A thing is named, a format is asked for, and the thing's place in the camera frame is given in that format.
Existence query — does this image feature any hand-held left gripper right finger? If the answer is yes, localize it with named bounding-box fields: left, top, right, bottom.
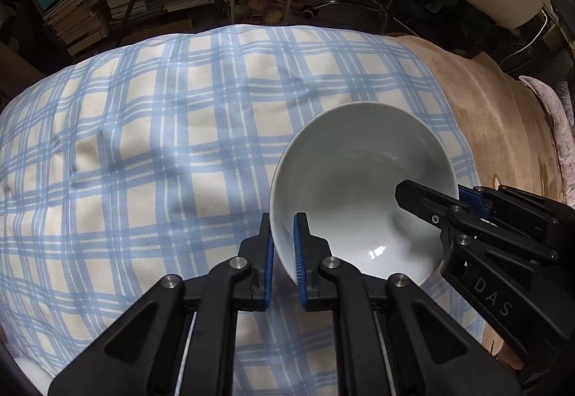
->
left=293, top=211, right=524, bottom=396

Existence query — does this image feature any office chair base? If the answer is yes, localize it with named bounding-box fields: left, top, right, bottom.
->
left=301, top=0, right=418, bottom=37

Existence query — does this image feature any pink cloth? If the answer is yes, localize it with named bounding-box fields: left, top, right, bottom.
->
left=519, top=76, right=575, bottom=199

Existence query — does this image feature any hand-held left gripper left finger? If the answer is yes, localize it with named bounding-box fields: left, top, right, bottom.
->
left=47, top=211, right=276, bottom=396

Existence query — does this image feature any white ceramic bowl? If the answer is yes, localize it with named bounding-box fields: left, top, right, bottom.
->
left=270, top=101, right=460, bottom=288

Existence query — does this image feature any blue plaid blanket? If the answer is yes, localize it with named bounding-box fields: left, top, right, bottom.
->
left=0, top=25, right=488, bottom=396

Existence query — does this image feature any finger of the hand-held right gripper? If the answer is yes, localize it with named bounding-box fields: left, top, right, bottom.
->
left=394, top=179, right=469, bottom=236
left=457, top=186, right=496, bottom=218

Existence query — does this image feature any tan blanket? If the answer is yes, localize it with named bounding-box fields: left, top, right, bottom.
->
left=395, top=34, right=564, bottom=361

